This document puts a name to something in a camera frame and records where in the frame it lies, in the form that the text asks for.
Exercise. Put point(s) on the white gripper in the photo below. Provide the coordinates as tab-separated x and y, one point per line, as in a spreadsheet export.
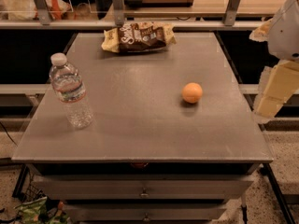
286	34

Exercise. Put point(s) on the orange fruit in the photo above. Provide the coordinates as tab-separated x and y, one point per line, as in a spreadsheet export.
192	93

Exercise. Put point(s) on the brown chip bag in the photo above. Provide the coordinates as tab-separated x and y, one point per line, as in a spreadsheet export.
139	37

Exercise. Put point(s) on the white orange bag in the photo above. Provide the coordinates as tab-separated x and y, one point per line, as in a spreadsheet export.
25	10

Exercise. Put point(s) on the green chip bag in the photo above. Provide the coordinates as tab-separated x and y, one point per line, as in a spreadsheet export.
36	212

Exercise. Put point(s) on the upper grey drawer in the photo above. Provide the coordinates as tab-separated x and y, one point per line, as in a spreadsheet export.
67	188

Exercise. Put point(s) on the grey drawer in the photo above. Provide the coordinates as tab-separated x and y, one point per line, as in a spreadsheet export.
144	211
67	188

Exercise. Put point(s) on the clear plastic water bottle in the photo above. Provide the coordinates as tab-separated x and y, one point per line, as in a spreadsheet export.
69	87

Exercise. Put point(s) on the lower grey drawer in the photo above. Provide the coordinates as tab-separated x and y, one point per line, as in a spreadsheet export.
144	211

